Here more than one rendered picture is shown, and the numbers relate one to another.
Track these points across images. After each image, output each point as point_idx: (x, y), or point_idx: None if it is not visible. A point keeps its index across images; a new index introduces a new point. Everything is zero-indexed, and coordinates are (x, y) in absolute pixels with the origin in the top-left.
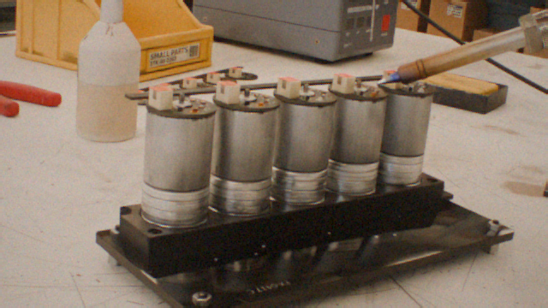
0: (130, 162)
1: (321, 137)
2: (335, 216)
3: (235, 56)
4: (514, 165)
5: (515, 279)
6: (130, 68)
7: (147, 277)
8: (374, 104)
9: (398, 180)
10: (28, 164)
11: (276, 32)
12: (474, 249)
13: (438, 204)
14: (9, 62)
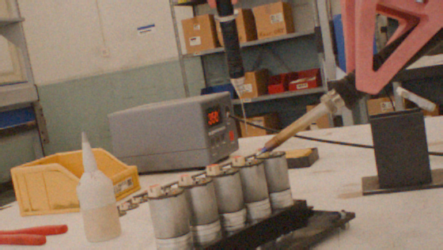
0: (127, 245)
1: (237, 191)
2: (256, 231)
3: (152, 180)
4: (338, 186)
5: (365, 236)
6: (110, 194)
7: None
8: (258, 167)
9: (282, 205)
10: None
11: (171, 159)
12: (337, 227)
13: (307, 213)
14: (19, 220)
